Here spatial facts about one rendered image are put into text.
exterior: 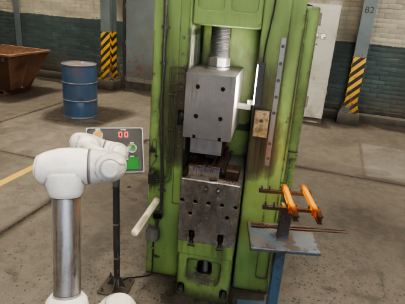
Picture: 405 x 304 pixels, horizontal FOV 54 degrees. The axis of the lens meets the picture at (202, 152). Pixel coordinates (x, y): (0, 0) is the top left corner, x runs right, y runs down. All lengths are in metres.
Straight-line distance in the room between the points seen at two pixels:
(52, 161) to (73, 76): 5.43
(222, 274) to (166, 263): 0.51
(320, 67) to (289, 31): 5.18
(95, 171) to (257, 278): 1.86
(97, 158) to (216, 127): 1.10
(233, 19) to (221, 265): 1.57
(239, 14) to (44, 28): 8.39
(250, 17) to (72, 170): 1.43
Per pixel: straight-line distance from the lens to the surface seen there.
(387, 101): 8.38
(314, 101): 7.70
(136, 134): 2.49
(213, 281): 2.90
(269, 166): 2.61
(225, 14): 2.45
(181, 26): 2.51
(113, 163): 1.43
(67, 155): 1.48
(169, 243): 3.00
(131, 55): 9.33
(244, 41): 2.79
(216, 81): 2.35
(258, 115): 2.49
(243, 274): 3.03
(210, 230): 2.63
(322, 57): 7.58
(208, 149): 2.47
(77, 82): 6.88
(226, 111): 2.38
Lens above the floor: 1.94
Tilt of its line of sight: 20 degrees down
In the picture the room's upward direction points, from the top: 4 degrees clockwise
